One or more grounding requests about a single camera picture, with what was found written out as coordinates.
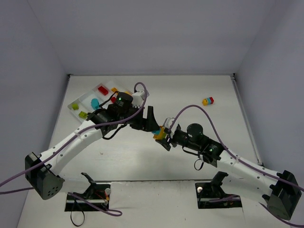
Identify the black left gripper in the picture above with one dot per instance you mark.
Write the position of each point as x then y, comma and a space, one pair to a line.
144, 120

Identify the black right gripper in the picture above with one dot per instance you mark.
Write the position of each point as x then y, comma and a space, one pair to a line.
173, 135

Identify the green blue yellow lego stack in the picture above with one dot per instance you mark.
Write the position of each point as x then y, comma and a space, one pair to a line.
159, 134

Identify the yellow square lego brick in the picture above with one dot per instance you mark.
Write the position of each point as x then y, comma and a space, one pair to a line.
114, 90

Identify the yellow blue red lego stack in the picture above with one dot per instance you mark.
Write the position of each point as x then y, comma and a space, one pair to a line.
207, 101

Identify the blue oval lego brick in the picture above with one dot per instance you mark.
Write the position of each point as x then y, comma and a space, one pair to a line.
95, 103

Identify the red flower lego brick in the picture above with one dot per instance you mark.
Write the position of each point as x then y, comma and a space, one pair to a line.
103, 90

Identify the small green lego brick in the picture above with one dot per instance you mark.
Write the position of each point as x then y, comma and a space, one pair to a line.
75, 106

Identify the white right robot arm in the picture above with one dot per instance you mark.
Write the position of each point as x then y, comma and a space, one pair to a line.
277, 191

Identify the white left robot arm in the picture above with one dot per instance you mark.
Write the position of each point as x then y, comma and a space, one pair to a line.
44, 171

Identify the clear plastic divided tray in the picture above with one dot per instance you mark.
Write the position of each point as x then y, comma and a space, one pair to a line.
84, 101

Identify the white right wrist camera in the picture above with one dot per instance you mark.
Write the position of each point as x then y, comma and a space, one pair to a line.
170, 124

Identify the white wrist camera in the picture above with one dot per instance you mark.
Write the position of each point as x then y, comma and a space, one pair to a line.
138, 98
170, 124

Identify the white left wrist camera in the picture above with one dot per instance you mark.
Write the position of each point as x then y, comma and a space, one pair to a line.
138, 98

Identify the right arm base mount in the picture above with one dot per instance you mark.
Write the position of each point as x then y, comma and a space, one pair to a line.
210, 197

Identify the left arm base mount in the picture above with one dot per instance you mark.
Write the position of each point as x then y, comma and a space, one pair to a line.
99, 196

